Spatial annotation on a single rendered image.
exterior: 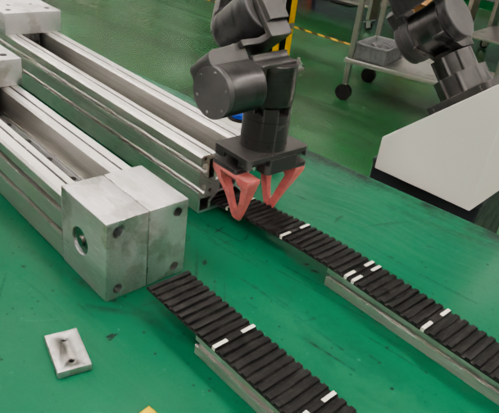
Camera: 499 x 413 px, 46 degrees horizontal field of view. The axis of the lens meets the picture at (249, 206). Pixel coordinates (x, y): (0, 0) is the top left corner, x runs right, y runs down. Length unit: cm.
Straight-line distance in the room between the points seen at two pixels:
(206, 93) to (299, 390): 32
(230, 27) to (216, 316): 33
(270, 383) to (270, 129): 30
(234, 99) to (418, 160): 42
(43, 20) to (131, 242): 70
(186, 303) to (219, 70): 24
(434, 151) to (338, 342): 42
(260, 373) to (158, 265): 19
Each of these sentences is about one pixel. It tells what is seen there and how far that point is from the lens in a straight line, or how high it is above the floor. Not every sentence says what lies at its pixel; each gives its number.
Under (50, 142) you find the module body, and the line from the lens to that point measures 82.
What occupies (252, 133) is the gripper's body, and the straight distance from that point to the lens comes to 69.
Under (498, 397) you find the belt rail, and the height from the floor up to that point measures 79.
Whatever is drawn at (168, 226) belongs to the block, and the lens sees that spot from 62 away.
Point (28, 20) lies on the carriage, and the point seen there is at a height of 89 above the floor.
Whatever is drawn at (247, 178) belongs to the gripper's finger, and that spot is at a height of 87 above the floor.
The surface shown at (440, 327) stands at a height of 81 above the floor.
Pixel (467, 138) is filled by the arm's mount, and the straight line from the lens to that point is 91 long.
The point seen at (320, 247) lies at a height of 81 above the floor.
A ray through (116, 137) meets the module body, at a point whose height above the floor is 81.
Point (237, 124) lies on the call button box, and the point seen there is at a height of 84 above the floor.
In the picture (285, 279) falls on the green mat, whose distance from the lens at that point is 68.
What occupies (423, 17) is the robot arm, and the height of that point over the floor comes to 101.
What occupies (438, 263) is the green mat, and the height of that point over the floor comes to 78.
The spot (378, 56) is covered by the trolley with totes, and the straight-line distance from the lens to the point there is 368.
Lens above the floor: 118
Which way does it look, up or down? 30 degrees down
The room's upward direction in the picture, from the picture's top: 8 degrees clockwise
